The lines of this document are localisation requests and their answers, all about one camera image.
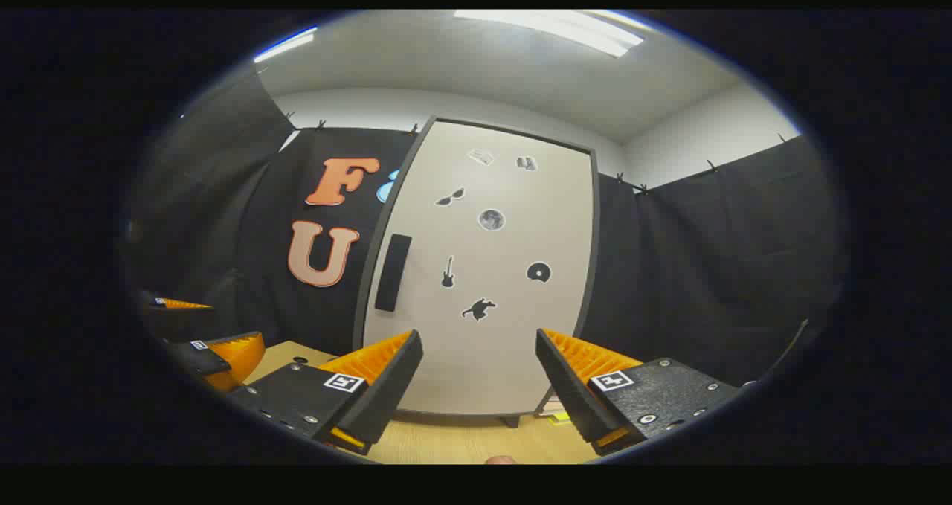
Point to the yellow sticky note pad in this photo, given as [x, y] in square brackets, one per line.
[561, 418]

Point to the black backdrop cloth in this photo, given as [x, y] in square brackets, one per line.
[706, 267]

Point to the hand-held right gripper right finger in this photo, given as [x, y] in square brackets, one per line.
[569, 393]

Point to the white cabinet door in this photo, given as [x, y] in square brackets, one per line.
[506, 356]

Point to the ceiling light panel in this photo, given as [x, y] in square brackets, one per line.
[558, 29]
[286, 44]

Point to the grey cabinet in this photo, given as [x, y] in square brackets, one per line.
[361, 311]

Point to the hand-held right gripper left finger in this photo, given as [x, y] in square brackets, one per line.
[387, 393]

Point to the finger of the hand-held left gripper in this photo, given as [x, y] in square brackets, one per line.
[182, 305]
[208, 360]

